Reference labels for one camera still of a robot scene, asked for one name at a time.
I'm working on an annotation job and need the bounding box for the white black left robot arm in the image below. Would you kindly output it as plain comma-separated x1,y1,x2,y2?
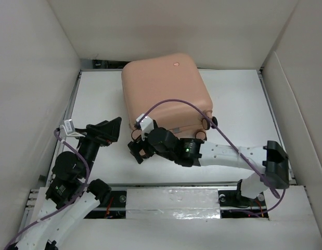
5,117,122,249

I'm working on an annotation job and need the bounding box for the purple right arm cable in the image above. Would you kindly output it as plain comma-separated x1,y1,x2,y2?
136,99,280,217

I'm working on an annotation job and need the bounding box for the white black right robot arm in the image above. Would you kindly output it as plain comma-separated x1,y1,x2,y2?
127,128,290,205

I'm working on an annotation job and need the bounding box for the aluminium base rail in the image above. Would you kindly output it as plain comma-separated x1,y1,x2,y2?
85,185,268,219

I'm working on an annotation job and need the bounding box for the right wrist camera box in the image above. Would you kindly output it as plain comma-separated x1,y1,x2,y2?
135,114,154,141

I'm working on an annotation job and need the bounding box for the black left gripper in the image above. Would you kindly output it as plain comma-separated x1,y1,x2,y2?
74,116,122,176

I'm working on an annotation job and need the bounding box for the pink hard-shell suitcase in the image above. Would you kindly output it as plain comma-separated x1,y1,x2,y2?
121,53,213,140

